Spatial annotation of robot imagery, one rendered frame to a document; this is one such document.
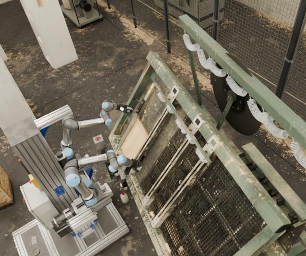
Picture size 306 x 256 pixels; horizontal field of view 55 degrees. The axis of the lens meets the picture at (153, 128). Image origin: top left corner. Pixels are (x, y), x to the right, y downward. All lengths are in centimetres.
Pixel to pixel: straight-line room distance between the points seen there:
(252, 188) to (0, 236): 356
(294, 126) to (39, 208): 240
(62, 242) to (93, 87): 319
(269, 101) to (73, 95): 442
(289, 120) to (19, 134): 208
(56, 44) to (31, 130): 425
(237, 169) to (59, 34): 518
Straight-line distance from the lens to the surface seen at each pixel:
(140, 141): 338
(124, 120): 377
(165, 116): 298
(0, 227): 484
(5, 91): 516
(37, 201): 322
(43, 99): 628
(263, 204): 217
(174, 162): 281
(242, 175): 225
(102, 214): 408
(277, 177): 241
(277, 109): 228
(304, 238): 338
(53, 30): 660
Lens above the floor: 377
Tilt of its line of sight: 48 degrees down
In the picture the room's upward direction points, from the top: 9 degrees counter-clockwise
